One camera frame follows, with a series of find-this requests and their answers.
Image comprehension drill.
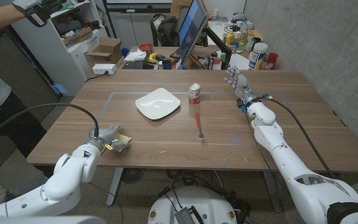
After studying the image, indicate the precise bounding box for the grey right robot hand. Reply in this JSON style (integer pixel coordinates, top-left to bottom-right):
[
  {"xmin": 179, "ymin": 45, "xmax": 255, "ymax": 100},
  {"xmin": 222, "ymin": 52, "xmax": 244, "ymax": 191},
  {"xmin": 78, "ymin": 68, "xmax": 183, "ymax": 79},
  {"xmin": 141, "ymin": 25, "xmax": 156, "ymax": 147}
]
[{"xmin": 224, "ymin": 65, "xmax": 259, "ymax": 110}]

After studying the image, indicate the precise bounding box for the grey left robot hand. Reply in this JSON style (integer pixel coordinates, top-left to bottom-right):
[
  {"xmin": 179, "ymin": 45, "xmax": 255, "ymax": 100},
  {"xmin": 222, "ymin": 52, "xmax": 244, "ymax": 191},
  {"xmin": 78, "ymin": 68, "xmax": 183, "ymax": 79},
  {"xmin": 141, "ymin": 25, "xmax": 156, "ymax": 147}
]
[{"xmin": 84, "ymin": 124, "xmax": 132, "ymax": 153}]

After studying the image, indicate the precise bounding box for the yellow sponge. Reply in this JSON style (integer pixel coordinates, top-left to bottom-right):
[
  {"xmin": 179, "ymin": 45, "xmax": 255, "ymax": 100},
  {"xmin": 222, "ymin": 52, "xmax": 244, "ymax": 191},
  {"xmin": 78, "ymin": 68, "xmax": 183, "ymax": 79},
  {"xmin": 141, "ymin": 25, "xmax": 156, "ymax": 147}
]
[{"xmin": 113, "ymin": 132, "xmax": 132, "ymax": 146}]

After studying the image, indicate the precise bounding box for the red labelled tin can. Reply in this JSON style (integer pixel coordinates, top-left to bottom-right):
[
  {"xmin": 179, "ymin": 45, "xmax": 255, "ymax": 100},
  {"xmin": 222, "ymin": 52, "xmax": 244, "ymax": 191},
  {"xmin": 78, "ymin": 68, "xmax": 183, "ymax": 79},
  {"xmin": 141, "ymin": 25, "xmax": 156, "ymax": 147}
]
[{"xmin": 188, "ymin": 82, "xmax": 202, "ymax": 105}]

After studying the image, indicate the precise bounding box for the white square plate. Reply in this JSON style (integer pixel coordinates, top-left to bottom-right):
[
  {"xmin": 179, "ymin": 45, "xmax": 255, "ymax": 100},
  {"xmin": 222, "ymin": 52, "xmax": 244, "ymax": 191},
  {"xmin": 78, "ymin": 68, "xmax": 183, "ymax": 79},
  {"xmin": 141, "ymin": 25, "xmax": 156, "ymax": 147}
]
[{"xmin": 135, "ymin": 87, "xmax": 181, "ymax": 121}]

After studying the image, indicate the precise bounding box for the white desk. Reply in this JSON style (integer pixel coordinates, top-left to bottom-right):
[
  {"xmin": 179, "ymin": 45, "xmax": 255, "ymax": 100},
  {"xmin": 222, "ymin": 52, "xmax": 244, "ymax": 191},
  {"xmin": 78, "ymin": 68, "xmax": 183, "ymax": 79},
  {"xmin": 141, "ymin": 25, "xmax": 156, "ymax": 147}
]
[{"xmin": 206, "ymin": 19, "xmax": 254, "ymax": 70}]

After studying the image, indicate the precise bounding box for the white blue labelled canister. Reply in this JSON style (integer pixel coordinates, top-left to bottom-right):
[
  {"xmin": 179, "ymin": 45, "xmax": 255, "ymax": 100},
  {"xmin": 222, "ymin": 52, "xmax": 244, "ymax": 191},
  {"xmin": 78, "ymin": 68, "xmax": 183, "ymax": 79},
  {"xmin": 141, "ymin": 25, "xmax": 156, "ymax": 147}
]
[{"xmin": 248, "ymin": 42, "xmax": 269, "ymax": 70}]

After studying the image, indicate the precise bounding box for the yellow mustard bottle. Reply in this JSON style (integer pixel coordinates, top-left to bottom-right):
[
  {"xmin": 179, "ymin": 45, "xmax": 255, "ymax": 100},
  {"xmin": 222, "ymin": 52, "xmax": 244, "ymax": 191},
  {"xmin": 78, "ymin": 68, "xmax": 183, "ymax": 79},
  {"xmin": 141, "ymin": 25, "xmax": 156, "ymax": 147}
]
[{"xmin": 226, "ymin": 30, "xmax": 236, "ymax": 47}]

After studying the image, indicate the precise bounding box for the grey metal table leg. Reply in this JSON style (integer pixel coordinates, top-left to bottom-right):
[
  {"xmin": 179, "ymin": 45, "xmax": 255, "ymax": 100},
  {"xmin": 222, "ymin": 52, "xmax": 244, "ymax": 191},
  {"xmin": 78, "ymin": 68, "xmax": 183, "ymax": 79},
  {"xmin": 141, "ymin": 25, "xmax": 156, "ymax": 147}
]
[
  {"xmin": 262, "ymin": 170, "xmax": 282, "ymax": 213},
  {"xmin": 106, "ymin": 167, "xmax": 124, "ymax": 207}
]

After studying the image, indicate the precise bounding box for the clear plastic bottle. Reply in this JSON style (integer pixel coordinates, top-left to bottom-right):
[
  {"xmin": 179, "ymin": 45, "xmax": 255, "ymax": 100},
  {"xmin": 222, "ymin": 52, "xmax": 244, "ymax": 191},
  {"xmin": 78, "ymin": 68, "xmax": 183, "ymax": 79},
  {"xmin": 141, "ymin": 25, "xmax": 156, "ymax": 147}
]
[{"xmin": 240, "ymin": 21, "xmax": 249, "ymax": 43}]

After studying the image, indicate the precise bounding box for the blue plastic item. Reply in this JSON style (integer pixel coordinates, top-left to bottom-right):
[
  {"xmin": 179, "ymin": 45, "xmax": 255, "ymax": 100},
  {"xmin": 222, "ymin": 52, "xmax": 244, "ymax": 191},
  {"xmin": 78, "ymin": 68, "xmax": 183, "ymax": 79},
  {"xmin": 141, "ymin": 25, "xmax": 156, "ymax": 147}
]
[{"xmin": 50, "ymin": 83, "xmax": 68, "ymax": 96}]

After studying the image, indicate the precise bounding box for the white power box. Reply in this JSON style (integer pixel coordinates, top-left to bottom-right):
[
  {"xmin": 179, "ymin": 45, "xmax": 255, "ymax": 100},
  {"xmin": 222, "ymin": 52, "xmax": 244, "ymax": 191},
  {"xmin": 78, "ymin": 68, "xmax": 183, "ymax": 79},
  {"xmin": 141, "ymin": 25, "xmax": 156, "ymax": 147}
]
[{"xmin": 91, "ymin": 63, "xmax": 117, "ymax": 75}]

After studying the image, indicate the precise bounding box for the black keyboard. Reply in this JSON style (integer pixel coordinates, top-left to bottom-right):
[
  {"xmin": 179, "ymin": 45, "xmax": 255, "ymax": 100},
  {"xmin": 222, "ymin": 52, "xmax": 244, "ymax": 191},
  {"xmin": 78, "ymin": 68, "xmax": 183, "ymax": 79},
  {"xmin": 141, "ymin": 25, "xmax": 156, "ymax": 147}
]
[{"xmin": 121, "ymin": 60, "xmax": 145, "ymax": 70}]

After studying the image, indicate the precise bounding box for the black computer monitor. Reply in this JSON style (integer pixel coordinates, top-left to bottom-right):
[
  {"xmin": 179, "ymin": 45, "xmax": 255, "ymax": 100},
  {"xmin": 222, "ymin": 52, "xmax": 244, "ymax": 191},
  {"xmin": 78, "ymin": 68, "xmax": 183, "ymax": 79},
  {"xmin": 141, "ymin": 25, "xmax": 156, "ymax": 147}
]
[{"xmin": 178, "ymin": 0, "xmax": 209, "ymax": 65}]

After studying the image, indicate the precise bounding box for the open cardboard box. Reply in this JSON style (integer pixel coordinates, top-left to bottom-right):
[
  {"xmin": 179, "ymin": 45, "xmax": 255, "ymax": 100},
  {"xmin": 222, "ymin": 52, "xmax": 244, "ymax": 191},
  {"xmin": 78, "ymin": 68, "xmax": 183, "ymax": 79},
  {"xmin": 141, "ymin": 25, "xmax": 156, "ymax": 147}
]
[{"xmin": 84, "ymin": 36, "xmax": 124, "ymax": 65}]

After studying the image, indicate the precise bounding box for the person in white shirt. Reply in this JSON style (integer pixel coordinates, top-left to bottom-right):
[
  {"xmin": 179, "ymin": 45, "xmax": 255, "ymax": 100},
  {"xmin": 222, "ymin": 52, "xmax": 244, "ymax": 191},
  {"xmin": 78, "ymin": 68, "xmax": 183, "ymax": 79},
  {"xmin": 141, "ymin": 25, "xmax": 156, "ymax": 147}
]
[{"xmin": 0, "ymin": 65, "xmax": 48, "ymax": 158}]

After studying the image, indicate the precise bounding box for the black backpack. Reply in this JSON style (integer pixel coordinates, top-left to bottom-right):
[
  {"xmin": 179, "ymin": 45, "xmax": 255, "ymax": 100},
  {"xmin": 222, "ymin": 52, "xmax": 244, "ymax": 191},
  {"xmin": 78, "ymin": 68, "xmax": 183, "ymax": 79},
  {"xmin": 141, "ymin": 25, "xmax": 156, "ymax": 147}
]
[{"xmin": 150, "ymin": 12, "xmax": 180, "ymax": 47}]

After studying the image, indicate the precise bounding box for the printed flat cardboard box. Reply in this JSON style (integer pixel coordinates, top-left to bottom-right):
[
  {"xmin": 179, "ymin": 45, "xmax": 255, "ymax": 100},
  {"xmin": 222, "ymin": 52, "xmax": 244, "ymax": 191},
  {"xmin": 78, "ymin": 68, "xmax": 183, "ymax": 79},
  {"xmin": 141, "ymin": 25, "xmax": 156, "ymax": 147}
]
[{"xmin": 61, "ymin": 26, "xmax": 93, "ymax": 47}]

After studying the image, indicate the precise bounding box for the white shelf unit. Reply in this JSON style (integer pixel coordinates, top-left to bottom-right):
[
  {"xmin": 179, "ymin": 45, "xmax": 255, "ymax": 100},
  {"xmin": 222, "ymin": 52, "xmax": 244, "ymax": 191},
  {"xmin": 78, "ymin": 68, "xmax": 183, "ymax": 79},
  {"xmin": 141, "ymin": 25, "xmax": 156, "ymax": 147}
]
[{"xmin": 11, "ymin": 0, "xmax": 110, "ymax": 96}]

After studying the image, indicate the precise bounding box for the white robot head housing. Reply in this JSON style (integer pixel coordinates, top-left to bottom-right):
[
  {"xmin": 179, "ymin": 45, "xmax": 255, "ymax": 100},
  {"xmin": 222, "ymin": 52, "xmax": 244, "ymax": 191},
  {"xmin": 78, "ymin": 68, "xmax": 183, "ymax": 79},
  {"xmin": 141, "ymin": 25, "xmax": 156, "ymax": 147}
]
[{"xmin": 0, "ymin": 215, "xmax": 107, "ymax": 224}]

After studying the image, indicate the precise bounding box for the grey finned module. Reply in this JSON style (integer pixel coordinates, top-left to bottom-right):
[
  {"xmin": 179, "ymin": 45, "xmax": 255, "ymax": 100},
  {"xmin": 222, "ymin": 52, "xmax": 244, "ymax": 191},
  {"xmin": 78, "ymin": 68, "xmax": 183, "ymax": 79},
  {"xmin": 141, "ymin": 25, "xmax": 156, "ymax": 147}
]
[{"xmin": 174, "ymin": 205, "xmax": 204, "ymax": 224}]

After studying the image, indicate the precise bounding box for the white robot torso base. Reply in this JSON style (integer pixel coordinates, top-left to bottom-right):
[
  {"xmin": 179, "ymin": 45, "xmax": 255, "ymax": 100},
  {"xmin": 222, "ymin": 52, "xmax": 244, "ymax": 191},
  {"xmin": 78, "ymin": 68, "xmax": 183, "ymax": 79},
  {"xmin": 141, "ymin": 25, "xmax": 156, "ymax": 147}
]
[{"xmin": 147, "ymin": 185, "xmax": 238, "ymax": 224}]

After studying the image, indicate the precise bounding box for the black teleoperation glove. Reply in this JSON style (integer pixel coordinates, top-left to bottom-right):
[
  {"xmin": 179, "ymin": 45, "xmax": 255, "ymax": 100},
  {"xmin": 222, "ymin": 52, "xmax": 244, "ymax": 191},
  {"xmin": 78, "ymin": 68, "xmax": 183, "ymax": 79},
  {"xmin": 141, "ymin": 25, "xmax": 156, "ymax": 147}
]
[{"xmin": 11, "ymin": 0, "xmax": 71, "ymax": 28}]

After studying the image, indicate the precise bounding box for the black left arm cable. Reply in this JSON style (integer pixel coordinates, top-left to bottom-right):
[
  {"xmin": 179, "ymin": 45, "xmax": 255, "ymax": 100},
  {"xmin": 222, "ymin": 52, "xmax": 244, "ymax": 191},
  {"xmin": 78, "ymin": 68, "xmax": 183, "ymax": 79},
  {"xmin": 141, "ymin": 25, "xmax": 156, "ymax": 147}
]
[{"xmin": 0, "ymin": 103, "xmax": 101, "ymax": 144}]

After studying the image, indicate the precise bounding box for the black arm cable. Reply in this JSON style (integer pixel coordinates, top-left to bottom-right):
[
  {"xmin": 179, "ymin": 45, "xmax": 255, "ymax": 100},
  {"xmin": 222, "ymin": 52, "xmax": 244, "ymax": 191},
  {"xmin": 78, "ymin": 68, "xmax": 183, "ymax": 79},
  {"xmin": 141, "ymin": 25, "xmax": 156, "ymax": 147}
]
[
  {"xmin": 264, "ymin": 95, "xmax": 337, "ymax": 180},
  {"xmin": 0, "ymin": 103, "xmax": 101, "ymax": 144}
]

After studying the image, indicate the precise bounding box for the red handled fork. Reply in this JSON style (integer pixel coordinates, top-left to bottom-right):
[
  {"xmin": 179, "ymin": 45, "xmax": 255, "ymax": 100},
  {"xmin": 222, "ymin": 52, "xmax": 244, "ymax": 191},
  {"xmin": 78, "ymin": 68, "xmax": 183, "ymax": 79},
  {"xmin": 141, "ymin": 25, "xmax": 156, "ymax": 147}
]
[{"xmin": 195, "ymin": 111, "xmax": 208, "ymax": 146}]

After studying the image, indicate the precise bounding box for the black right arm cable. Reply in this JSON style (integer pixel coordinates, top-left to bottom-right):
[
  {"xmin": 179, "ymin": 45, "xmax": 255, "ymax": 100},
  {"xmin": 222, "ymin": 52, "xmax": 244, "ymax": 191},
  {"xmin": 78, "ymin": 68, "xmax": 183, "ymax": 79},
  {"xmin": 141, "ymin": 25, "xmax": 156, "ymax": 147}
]
[{"xmin": 264, "ymin": 95, "xmax": 337, "ymax": 180}]

